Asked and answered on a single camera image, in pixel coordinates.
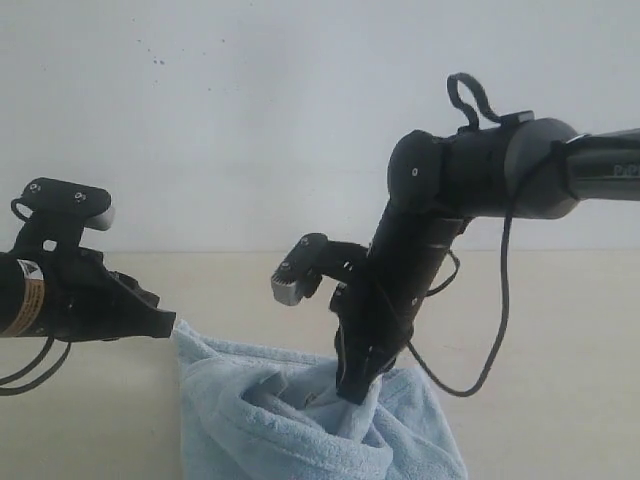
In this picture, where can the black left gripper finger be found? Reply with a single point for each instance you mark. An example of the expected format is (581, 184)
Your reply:
(135, 312)

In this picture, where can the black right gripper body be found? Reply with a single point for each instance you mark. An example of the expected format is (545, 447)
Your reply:
(370, 336)

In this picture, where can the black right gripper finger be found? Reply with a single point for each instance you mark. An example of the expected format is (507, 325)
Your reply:
(358, 368)

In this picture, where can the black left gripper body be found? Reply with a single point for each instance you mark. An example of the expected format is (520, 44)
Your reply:
(62, 289)

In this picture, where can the light blue fluffy towel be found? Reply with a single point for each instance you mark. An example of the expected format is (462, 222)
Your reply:
(257, 412)

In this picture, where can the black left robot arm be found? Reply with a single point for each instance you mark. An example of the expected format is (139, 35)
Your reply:
(51, 286)

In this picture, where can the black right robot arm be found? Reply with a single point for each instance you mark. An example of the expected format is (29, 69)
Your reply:
(539, 169)

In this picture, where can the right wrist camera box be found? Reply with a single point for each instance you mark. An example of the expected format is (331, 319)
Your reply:
(297, 276)

